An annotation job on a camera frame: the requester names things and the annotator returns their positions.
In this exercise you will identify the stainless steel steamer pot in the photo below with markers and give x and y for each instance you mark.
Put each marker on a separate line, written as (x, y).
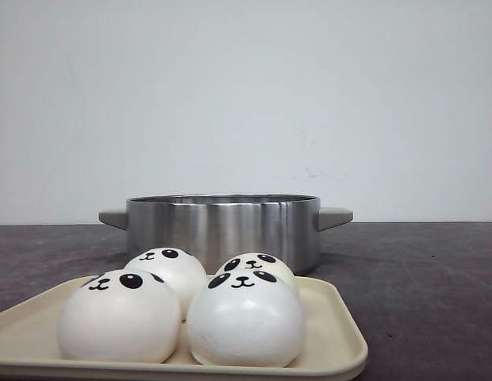
(217, 227)

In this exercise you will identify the cream plastic tray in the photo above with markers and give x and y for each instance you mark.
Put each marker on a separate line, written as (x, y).
(334, 348)

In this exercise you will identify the panda bun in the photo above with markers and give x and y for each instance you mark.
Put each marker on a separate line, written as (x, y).
(259, 261)
(246, 318)
(181, 271)
(120, 315)

